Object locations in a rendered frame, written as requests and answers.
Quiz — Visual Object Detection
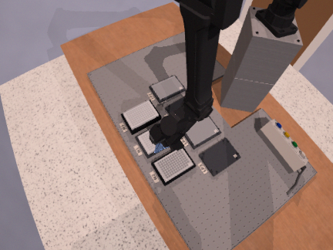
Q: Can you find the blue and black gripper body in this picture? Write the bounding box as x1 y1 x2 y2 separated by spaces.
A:
161 140 184 151

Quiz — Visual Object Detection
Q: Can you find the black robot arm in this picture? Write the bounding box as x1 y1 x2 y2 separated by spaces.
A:
149 0 307 145

